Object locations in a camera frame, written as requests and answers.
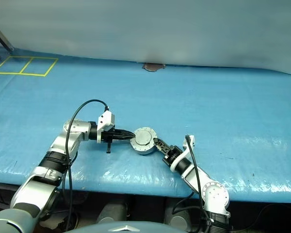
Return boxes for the grey robot torso with emblem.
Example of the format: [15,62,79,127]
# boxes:
[67,220,185,233]

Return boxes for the grey rounded cylinder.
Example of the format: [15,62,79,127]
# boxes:
[97,203,129,224]
[164,206,192,231]

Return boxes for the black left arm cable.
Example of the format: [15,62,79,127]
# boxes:
[65,99,111,231]

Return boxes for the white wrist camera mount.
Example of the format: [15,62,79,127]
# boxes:
[171,135,196,172]
[97,110,116,144]

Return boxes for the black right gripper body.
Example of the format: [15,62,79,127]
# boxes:
[162,145,184,166]

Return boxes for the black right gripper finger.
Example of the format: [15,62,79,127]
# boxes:
[157,145,171,156]
[153,138,170,150]

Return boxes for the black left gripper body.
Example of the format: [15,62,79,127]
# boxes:
[102,129,118,154]

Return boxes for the yellow tape double rectangle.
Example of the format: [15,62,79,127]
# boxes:
[0,56,59,77]

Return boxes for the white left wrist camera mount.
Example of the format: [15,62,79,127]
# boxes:
[97,110,116,144]

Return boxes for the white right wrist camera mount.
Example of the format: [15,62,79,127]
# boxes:
[171,135,196,172]

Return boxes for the slanted metal bar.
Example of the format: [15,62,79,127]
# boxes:
[0,19,15,52]

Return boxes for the brown patch on table edge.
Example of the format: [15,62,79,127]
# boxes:
[142,62,166,72]

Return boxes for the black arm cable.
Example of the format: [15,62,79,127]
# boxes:
[172,135,211,233]
[65,99,111,231]

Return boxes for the blue plastic table cover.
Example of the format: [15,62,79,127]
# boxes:
[0,47,291,203]

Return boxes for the motor stator housing copper windings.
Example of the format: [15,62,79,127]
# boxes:
[130,137,158,156]

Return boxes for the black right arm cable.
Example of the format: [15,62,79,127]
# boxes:
[172,135,211,233]

